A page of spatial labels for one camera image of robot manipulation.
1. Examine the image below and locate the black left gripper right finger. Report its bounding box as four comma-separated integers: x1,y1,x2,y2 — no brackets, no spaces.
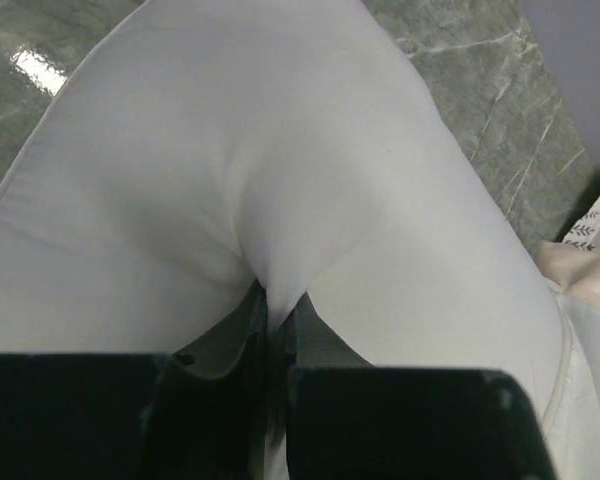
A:
284,297,556,480

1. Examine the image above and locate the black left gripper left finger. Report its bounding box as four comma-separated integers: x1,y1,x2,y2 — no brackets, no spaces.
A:
0,284,267,479

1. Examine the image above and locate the grey and cream ruffled pillowcase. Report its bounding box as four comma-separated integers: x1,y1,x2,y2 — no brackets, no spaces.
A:
537,242,600,479

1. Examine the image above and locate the white pillow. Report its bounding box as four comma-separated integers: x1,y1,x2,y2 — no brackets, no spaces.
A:
0,1,564,479

